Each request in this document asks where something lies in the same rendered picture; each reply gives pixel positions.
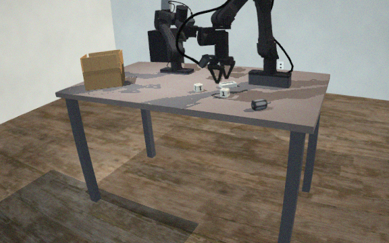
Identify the brown cardboard box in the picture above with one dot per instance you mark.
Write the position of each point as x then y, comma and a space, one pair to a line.
103, 71

